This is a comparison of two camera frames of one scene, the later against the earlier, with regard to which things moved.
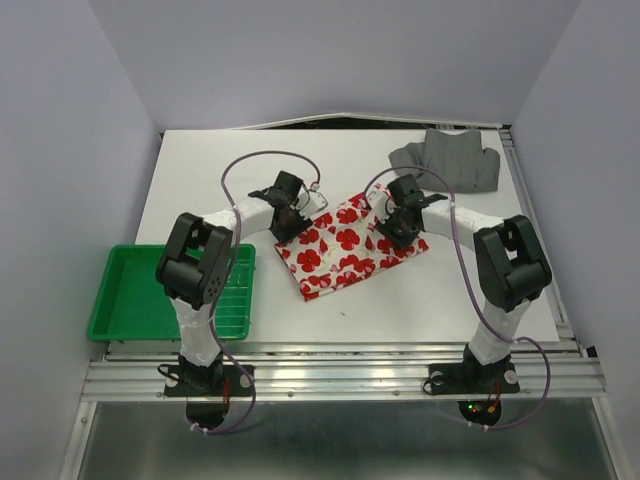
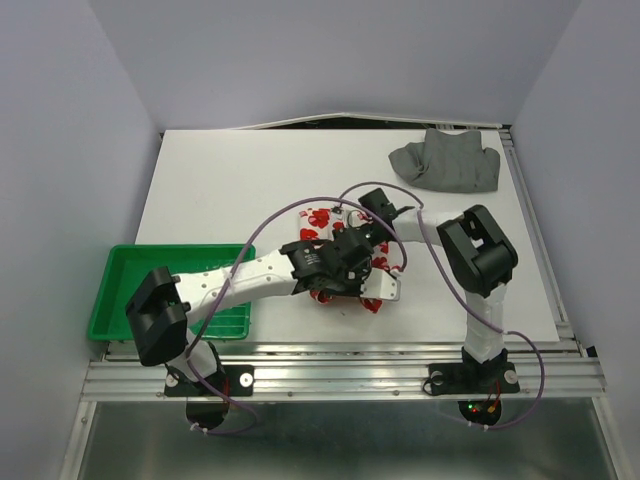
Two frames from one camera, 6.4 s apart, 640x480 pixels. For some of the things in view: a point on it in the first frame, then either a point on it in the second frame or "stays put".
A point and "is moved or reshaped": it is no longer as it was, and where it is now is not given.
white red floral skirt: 340,246 is moved or reshaped
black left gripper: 301,224 to 362,272
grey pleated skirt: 451,161 stays put
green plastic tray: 131,303 stays put
